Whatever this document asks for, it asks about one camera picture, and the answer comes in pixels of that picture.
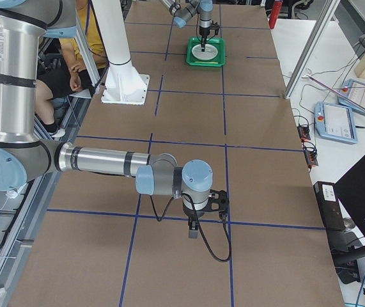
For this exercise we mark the near teach pendant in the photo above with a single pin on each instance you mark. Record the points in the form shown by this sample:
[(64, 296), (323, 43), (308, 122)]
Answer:
[(335, 122)]

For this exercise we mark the white plate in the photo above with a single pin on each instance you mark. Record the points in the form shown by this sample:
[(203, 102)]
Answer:
[(209, 55)]

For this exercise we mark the far teach pendant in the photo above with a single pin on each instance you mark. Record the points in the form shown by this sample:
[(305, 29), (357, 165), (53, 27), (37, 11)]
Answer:
[(355, 91)]

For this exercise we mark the green plastic tray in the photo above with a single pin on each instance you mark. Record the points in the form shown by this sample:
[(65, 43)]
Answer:
[(219, 43)]

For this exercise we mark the upper orange black adapter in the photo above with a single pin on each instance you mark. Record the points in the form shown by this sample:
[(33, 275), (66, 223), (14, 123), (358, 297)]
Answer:
[(304, 131)]

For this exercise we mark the black computer box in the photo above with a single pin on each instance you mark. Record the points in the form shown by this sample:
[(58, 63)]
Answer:
[(329, 207)]

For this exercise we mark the seated person yellow shirt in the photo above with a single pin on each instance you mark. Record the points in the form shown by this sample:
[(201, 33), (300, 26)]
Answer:
[(72, 76)]

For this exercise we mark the red fire extinguisher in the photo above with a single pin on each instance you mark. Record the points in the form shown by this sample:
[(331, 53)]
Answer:
[(276, 8)]

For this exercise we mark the teach pendant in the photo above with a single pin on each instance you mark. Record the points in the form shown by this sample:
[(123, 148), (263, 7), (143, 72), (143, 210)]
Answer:
[(335, 122), (355, 91)]

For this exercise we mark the orange black adapter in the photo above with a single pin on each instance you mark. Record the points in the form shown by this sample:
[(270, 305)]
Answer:
[(304, 131), (310, 158)]

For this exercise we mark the yellow-green fork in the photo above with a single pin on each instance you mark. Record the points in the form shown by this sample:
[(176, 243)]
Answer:
[(207, 62)]

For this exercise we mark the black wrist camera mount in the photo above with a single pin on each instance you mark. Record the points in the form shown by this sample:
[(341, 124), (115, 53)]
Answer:
[(218, 202)]

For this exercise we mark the aluminium frame post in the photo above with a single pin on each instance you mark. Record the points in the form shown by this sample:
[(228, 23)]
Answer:
[(320, 26)]

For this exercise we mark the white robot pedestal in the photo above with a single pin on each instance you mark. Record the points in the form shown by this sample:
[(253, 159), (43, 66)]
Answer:
[(123, 84)]

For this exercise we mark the lower orange black adapter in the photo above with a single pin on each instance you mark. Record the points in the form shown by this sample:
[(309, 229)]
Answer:
[(310, 158)]

